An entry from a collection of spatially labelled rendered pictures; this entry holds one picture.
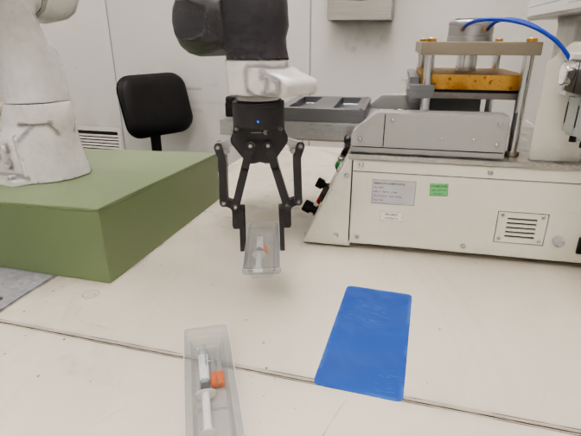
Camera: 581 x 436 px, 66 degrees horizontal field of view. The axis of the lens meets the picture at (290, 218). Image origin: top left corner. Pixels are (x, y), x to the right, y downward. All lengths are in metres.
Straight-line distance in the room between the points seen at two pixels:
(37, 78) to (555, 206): 0.90
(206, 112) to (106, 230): 2.05
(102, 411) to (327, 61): 2.18
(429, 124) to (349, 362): 0.41
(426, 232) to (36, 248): 0.66
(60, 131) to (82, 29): 2.22
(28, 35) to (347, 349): 0.72
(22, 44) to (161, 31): 1.96
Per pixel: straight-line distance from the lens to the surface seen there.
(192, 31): 0.68
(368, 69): 2.47
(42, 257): 0.85
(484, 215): 0.84
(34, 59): 0.93
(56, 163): 0.94
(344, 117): 0.85
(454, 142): 0.80
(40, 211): 0.81
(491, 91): 0.86
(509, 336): 0.68
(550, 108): 0.83
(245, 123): 0.64
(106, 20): 3.03
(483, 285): 0.79
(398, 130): 0.79
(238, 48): 0.64
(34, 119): 0.93
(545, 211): 0.85
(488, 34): 0.92
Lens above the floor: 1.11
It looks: 22 degrees down
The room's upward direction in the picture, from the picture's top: straight up
